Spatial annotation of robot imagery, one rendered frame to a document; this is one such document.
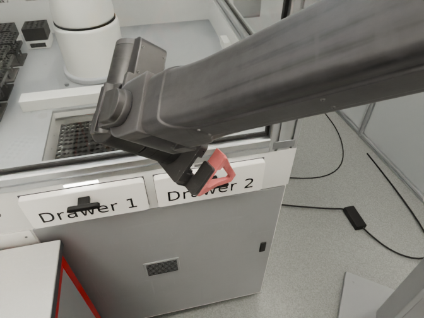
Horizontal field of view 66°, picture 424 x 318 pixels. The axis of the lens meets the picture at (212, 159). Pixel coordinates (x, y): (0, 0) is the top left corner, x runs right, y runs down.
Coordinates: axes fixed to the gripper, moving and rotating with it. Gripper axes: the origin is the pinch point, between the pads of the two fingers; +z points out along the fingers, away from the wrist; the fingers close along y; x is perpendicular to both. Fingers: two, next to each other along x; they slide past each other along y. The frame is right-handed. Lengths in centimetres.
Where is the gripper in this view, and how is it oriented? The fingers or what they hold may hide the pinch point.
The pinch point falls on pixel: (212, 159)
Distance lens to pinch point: 51.7
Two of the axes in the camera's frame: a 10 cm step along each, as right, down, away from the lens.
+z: 6.3, 2.3, 7.4
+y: -5.5, -5.5, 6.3
